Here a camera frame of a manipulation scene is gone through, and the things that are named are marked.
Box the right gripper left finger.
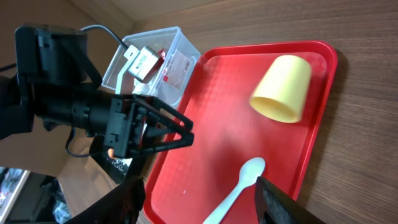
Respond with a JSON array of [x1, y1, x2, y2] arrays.
[[66, 176, 146, 224]]

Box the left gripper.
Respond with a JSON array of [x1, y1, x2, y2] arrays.
[[104, 94, 194, 159]]

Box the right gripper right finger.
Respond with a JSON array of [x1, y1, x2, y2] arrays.
[[254, 177, 325, 224]]

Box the white rice pile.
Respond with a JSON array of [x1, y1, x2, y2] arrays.
[[109, 159, 132, 173]]

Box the white tissue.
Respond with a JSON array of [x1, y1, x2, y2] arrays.
[[132, 80, 159, 96]]

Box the red snack wrapper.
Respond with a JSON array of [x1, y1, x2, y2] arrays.
[[158, 49, 166, 60]]

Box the yellow cup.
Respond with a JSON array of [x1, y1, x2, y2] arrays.
[[249, 55, 312, 123]]

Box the orange carrot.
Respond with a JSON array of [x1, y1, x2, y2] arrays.
[[108, 148, 115, 159]]

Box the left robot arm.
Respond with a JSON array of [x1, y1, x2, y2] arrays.
[[1, 24, 194, 159]]

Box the black waste tray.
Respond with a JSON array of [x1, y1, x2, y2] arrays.
[[89, 136, 147, 184]]

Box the clear plastic waste bin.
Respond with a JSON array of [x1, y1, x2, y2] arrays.
[[102, 26, 201, 109]]

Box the white plastic spoon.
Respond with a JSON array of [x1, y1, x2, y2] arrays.
[[203, 157, 266, 224]]

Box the red serving tray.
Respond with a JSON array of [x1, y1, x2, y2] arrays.
[[144, 40, 338, 223]]

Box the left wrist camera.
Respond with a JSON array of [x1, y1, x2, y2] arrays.
[[115, 45, 164, 94]]

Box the left black cable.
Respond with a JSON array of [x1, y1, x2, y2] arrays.
[[0, 24, 130, 158]]

